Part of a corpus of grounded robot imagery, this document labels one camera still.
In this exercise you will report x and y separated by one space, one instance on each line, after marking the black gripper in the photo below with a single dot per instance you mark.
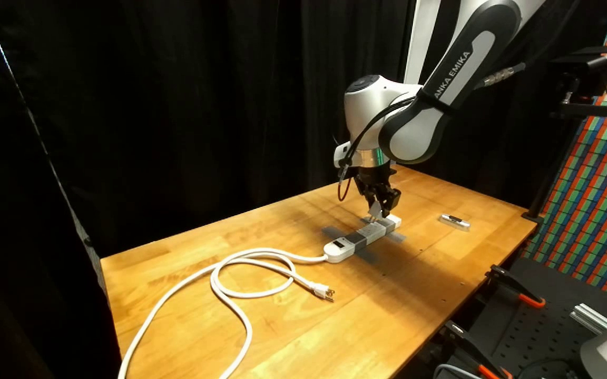
375 179

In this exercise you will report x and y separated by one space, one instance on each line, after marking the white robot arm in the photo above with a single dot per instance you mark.
415 119

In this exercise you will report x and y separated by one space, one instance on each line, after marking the white power strip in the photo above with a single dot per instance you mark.
348 243
397 239

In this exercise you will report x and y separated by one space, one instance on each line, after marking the grey tape strip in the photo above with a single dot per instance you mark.
331 233

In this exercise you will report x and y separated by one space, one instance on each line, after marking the black perforated side table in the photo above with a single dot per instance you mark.
549 329

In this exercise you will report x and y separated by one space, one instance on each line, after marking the colourful checkered board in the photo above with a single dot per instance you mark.
599 197

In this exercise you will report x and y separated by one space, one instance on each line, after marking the black curtain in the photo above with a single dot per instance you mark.
178 107

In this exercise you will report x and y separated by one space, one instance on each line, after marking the black camera on mount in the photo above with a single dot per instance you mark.
585 76

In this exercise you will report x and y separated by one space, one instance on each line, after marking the silver metal bracket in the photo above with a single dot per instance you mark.
590 316

